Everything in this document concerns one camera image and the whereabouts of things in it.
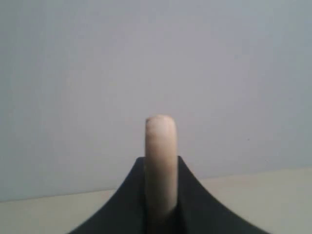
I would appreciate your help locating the wooden paint brush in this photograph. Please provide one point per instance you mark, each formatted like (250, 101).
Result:
(161, 173)

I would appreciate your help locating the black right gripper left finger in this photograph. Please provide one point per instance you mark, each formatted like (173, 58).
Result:
(124, 212)

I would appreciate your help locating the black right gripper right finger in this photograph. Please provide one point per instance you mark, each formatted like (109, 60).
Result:
(199, 212)

